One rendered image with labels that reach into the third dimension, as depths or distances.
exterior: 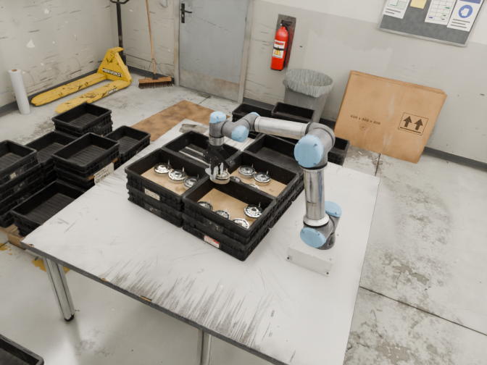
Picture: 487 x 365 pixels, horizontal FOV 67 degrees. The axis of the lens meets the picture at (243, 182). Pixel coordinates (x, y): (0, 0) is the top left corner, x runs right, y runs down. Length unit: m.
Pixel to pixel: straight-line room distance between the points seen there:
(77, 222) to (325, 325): 1.35
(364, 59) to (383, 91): 0.43
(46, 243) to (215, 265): 0.84
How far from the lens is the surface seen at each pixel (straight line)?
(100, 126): 3.42
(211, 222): 1.83
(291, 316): 1.74
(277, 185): 2.19
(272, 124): 1.71
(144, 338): 2.46
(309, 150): 1.47
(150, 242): 1.96
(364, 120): 4.58
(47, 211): 2.95
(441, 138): 4.91
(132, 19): 5.76
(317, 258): 1.86
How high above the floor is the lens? 2.11
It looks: 36 degrees down
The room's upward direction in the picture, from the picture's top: 8 degrees clockwise
